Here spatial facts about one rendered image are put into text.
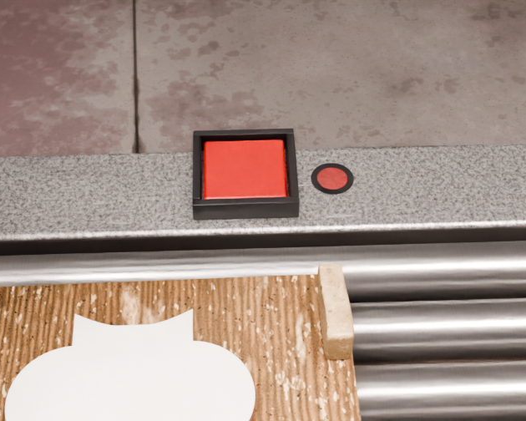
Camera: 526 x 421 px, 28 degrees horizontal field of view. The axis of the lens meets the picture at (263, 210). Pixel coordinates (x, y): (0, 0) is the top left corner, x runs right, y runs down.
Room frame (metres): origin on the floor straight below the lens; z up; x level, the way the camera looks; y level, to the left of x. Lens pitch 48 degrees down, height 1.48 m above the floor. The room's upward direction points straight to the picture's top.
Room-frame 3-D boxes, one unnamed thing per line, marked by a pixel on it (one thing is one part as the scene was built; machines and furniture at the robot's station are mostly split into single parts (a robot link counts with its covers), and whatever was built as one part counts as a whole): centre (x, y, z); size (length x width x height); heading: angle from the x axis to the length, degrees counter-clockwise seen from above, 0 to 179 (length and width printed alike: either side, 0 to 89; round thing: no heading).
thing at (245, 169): (0.53, 0.01, 0.92); 0.06 x 0.06 x 0.01; 2
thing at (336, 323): (0.39, -0.05, 0.95); 0.06 x 0.02 x 0.03; 3
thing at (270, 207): (0.53, 0.01, 0.92); 0.08 x 0.08 x 0.02; 2
